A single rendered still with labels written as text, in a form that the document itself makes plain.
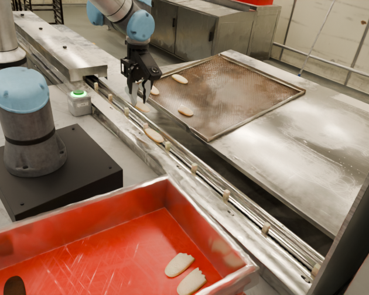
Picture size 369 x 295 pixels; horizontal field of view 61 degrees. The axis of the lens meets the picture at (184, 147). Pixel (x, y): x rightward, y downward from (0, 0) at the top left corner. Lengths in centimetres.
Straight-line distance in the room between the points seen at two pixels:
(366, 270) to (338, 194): 53
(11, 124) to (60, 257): 31
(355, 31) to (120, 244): 428
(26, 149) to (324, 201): 74
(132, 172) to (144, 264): 33
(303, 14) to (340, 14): 54
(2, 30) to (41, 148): 28
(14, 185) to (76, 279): 28
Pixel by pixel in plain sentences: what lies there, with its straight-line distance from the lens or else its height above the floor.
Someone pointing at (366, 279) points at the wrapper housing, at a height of 113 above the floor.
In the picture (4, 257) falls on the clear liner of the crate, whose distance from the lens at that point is 75.
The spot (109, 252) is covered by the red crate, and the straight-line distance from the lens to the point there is 75.
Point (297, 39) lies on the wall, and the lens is 511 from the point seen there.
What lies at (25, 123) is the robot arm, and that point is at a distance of 80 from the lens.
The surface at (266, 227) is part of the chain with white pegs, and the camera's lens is 80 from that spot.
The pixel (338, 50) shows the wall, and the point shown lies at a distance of 480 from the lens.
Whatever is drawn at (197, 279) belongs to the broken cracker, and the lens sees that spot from 71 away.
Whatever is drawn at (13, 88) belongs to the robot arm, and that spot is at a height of 112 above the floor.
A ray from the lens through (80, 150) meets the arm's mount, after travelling 93.
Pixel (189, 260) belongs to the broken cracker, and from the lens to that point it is 73.
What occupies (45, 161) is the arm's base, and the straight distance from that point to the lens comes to 85.
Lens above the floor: 141
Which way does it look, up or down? 32 degrees down
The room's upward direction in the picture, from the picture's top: 6 degrees clockwise
